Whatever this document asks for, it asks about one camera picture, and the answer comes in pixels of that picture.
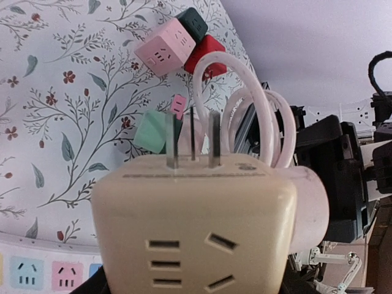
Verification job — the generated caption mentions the white colourful power strip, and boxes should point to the white colourful power strip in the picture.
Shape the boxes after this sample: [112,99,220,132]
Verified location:
[1,233,102,293]

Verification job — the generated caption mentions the green cube adapter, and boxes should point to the green cube adapter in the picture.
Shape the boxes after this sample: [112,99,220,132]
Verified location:
[134,110,167,154]

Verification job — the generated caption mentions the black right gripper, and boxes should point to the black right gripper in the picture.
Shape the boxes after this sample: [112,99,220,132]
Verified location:
[291,106,369,243]

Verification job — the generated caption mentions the dark green cube socket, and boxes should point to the dark green cube socket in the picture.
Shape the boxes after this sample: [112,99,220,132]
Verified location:
[176,7,208,44]

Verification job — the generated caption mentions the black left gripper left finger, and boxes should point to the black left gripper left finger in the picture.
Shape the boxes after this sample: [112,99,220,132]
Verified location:
[70,266,107,294]

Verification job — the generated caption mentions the floral table mat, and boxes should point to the floral table mat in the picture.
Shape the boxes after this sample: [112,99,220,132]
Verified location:
[1,1,249,245]

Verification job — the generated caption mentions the pink coiled cable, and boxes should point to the pink coiled cable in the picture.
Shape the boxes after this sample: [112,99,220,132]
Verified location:
[192,51,297,170]

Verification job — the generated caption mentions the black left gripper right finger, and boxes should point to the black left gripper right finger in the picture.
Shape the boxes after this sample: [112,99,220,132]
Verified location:
[280,271,320,294]

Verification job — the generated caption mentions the pink cube socket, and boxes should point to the pink cube socket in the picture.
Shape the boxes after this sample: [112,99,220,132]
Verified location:
[134,18,196,77]

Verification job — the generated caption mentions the beige cube socket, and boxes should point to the beige cube socket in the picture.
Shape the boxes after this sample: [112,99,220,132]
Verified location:
[91,111,297,293]

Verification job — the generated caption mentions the pink heart adapter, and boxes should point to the pink heart adapter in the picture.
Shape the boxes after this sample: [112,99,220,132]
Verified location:
[170,94,187,120]

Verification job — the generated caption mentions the red cube socket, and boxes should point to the red cube socket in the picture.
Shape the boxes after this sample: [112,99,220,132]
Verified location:
[183,34,229,82]

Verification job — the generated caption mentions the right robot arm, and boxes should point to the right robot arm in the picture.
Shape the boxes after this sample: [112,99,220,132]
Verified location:
[295,51,391,243]

